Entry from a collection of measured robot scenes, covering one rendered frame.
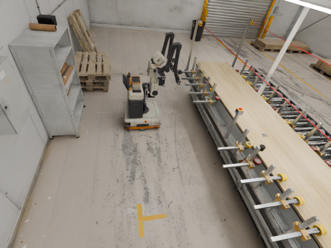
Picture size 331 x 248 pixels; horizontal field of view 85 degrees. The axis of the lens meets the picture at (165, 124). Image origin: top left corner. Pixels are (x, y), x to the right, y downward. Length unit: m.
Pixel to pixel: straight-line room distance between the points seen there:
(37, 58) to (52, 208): 1.84
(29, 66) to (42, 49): 0.29
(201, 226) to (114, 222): 1.10
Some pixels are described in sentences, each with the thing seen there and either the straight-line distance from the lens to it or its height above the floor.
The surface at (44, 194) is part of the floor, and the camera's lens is 3.01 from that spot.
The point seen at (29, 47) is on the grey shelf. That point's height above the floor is 1.53.
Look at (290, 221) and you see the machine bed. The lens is 2.43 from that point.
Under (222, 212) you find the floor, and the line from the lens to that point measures 2.89.
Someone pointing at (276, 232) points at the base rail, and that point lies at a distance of 2.26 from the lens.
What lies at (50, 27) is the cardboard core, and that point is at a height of 1.60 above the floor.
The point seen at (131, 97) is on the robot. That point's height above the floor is 0.75.
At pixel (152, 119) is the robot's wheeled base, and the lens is 3.33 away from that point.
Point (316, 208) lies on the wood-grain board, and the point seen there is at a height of 0.90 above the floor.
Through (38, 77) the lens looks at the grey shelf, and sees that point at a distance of 2.88.
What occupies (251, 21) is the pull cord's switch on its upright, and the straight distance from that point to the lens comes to 4.41.
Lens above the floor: 2.47
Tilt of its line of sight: 42 degrees down
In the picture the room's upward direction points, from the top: 10 degrees clockwise
